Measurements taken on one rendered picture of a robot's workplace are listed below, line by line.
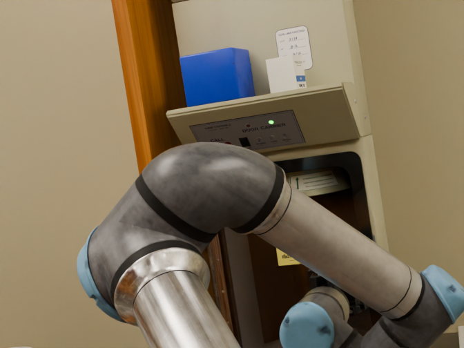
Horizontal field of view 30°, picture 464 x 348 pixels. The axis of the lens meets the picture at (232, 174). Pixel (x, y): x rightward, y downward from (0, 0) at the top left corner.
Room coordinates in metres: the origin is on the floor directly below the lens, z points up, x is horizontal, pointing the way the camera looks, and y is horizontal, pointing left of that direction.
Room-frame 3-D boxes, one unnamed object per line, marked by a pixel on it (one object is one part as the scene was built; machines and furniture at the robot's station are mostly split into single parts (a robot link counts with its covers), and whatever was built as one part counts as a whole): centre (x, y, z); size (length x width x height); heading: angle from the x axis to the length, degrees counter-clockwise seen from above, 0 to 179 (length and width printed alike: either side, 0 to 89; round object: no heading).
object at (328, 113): (1.54, -0.07, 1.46); 0.32 x 0.11 x 0.10; 72
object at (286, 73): (1.52, -0.12, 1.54); 0.05 x 0.05 x 0.06; 66
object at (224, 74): (1.56, 0.00, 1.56); 0.10 x 0.10 x 0.09; 72
